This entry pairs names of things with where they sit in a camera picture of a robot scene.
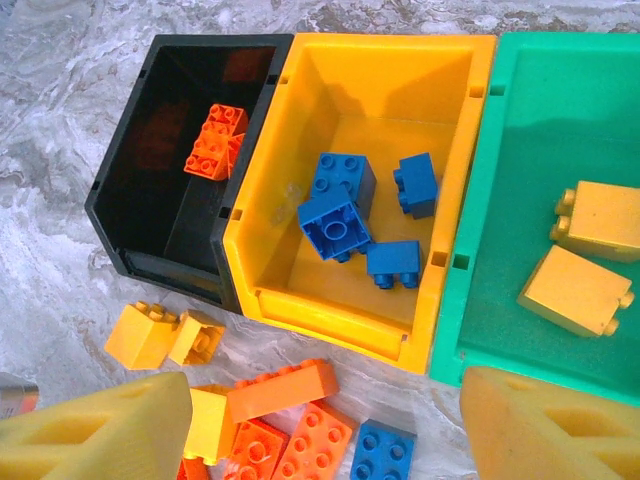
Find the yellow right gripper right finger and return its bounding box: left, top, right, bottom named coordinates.
left=458, top=365, right=640, bottom=480

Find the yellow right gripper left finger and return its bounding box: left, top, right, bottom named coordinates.
left=0, top=371, right=195, bottom=480

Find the yellow lego brick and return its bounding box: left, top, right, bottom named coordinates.
left=103, top=300, right=182, bottom=372
left=516, top=243, right=635, bottom=340
left=181, top=385, right=237, bottom=467
left=548, top=179, right=640, bottom=265
left=168, top=309, right=228, bottom=367

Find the small orange lego brick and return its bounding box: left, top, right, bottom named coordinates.
left=182, top=122, right=247, bottom=182
left=176, top=455, right=210, bottom=480
left=223, top=418, right=292, bottom=480
left=201, top=102, right=250, bottom=139

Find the blue lego brick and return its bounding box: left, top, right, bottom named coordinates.
left=391, top=151, right=441, bottom=221
left=296, top=187, right=374, bottom=265
left=349, top=418, right=419, bottom=480
left=365, top=239, right=424, bottom=292
left=310, top=151, right=377, bottom=221

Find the long orange lego brick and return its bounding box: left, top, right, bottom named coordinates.
left=226, top=358, right=342, bottom=427
left=271, top=401, right=357, bottom=480

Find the grey metallic object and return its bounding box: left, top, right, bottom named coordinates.
left=0, top=371, right=41, bottom=426

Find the black plastic bin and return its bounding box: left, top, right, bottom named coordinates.
left=83, top=33, right=296, bottom=315

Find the green plastic bin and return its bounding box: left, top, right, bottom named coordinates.
left=428, top=31, right=640, bottom=407

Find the yellow plastic bin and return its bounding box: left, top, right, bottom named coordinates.
left=222, top=32, right=497, bottom=376

